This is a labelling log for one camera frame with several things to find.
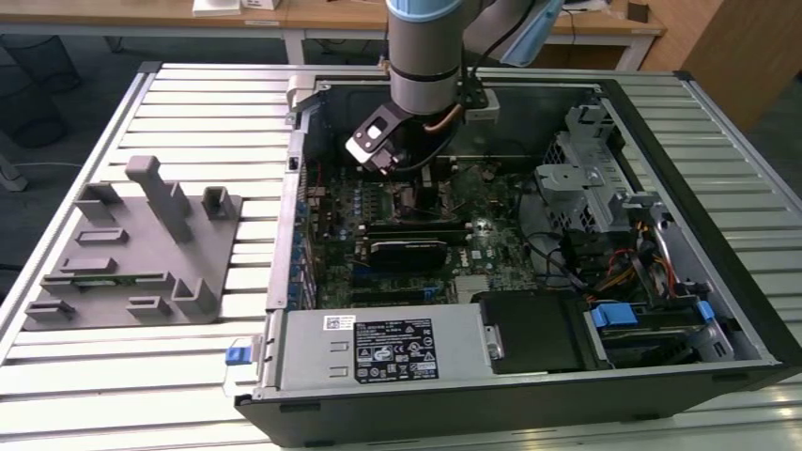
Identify metal socket cover frame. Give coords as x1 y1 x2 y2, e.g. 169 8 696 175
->
452 162 494 212

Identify CPU socket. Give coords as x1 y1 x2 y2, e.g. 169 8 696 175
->
389 180 457 223

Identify black RAM slot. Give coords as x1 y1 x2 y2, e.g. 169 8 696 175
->
366 231 470 240
366 236 470 244
365 222 472 229
365 226 472 234

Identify black graphics card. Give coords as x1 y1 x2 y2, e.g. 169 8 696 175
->
366 238 452 273

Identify green motherboard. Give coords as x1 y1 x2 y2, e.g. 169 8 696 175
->
299 159 546 311

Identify metal disk bay cage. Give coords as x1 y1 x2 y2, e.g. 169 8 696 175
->
532 105 666 236

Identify silver chipset heatsink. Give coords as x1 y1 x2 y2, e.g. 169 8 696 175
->
454 275 492 297

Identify black expansion slot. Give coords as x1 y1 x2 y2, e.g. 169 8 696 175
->
350 291 454 303

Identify grey case latch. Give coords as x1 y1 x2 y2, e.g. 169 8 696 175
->
285 74 321 126

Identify black plastic shroud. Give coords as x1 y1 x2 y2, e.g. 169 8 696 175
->
473 288 597 376

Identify blue disk carrier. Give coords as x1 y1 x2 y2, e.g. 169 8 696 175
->
592 303 640 330

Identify silver power supply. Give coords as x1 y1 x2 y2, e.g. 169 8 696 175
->
254 307 509 394

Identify black PC case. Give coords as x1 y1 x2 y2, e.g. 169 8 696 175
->
233 69 802 450

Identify grey parts rack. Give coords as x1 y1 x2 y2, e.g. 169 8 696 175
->
23 154 246 333

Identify white box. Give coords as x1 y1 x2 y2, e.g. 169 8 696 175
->
191 0 243 19

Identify green RAM stick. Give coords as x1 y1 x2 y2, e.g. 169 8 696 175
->
43 273 169 288

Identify wooden desk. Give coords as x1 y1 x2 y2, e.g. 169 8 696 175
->
0 0 669 71

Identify wooden cabinet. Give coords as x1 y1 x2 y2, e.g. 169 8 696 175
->
642 0 802 132

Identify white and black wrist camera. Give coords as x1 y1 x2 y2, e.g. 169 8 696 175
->
343 103 413 176

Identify grey camera box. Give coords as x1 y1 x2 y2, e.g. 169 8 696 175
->
464 89 505 122

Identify orange and red wires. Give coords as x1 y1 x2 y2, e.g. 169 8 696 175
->
586 248 682 302

